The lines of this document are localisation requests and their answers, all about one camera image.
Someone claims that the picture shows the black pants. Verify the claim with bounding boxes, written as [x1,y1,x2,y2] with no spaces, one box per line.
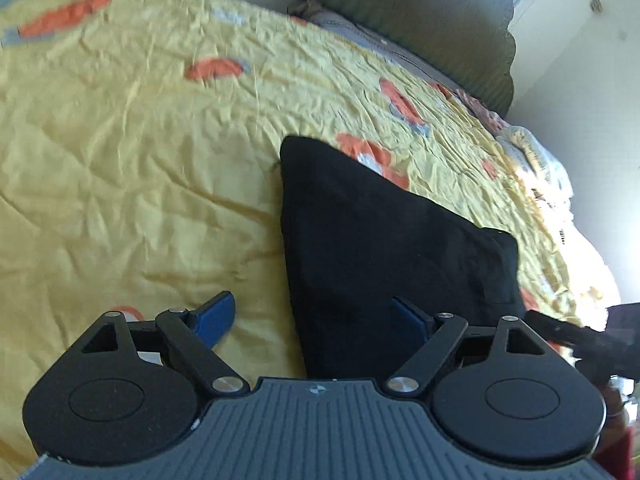
[280,136,525,381]

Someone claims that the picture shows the red sleeve forearm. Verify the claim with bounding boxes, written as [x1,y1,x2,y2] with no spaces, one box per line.
[593,428,636,480]

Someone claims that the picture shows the right hand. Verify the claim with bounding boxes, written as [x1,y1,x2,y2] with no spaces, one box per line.
[596,382,628,454]

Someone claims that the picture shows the yellow floral bed sheet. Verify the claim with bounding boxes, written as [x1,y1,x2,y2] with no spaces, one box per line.
[1,0,620,479]

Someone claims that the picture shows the green padded headboard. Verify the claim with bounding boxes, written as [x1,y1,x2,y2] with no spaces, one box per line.
[314,0,516,114]

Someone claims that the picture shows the grey patterned pillow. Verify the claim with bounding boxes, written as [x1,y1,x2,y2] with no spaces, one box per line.
[288,0,460,91]

